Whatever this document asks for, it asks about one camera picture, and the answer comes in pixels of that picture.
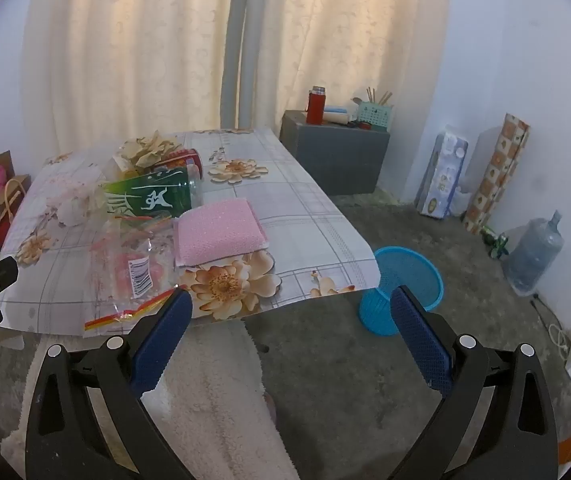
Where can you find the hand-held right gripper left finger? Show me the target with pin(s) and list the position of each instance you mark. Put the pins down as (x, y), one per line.
(163, 340)

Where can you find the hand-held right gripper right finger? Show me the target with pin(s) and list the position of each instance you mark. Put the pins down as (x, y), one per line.
(423, 340)

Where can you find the blue plastic basket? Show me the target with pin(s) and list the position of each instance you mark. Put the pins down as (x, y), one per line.
(405, 270)

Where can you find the clear plastic wrapper bag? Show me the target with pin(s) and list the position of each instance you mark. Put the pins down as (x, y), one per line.
(125, 260)

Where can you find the pink sponge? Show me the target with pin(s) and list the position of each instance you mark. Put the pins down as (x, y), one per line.
(218, 232)

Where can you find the green label plastic bottle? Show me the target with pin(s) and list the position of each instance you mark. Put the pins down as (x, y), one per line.
(150, 195)

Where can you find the red drink can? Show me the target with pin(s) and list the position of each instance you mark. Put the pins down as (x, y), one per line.
(193, 159)

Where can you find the white fleece pants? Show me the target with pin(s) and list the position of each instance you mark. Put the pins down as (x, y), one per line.
(215, 410)

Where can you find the large water jug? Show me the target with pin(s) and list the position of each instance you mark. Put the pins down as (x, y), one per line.
(535, 255)

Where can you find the toilet paper pack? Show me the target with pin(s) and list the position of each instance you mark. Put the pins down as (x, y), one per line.
(443, 175)

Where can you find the checkered patterned roll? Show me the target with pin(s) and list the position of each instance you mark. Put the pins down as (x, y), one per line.
(498, 175)

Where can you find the floral tablecloth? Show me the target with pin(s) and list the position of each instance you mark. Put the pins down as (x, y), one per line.
(290, 195)

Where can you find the grey cabinet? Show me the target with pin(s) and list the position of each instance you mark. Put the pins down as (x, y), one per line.
(335, 160)

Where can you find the green utensil holder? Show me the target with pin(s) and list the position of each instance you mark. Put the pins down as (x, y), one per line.
(378, 116)

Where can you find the white roll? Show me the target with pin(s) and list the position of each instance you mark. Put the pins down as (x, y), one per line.
(338, 118)

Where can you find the wooden chopsticks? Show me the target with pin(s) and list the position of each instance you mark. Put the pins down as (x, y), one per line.
(380, 96)

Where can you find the cream patterned curtain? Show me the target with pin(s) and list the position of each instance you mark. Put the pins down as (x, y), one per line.
(115, 50)
(345, 35)

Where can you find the red thermos flask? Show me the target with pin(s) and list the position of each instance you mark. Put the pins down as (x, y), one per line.
(315, 107)

